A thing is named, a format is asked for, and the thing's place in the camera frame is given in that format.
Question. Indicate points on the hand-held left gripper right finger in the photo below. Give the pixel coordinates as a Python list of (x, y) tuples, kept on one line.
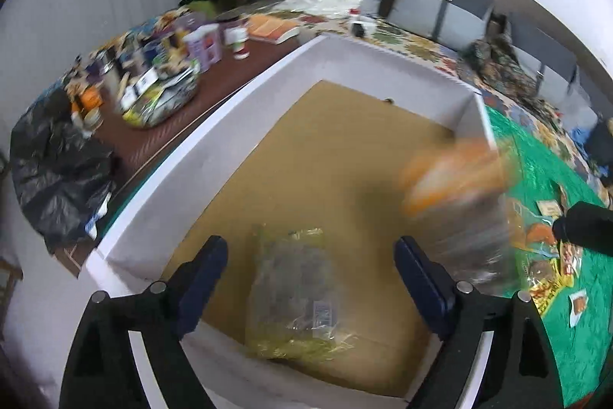
[(421, 284)]

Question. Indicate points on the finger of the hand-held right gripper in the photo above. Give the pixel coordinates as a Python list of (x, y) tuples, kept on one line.
[(586, 227)]

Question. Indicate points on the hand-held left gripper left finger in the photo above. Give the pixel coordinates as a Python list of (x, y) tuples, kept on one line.
[(203, 284)]

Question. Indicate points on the clear yellow-edged snack packet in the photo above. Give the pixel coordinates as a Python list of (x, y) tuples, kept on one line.
[(292, 289)]

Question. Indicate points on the orange clear snack packet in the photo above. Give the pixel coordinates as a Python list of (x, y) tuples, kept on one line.
[(450, 184)]

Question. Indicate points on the white box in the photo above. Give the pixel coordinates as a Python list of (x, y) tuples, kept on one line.
[(364, 69)]

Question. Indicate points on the green mat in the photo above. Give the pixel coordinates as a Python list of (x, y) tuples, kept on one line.
[(527, 169)]

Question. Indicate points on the blue cloth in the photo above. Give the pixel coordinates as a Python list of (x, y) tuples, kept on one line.
[(580, 137)]

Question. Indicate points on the camouflage cloth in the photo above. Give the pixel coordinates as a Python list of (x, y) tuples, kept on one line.
[(503, 64)]

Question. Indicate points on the black plastic bag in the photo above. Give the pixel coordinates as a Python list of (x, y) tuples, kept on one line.
[(57, 169)]

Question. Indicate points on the silver foil snack bag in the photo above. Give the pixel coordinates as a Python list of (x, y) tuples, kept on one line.
[(163, 100)]

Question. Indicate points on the purple box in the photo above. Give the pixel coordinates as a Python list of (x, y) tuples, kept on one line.
[(206, 47)]

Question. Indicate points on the cluster of bottles and jars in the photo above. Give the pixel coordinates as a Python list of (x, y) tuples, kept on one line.
[(124, 59)]

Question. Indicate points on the white jar red label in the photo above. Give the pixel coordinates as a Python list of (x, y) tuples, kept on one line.
[(237, 42)]

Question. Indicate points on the orange book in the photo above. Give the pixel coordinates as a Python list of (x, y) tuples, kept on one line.
[(273, 28)]

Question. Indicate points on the small black white bottle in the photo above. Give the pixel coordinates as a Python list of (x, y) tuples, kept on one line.
[(360, 25)]

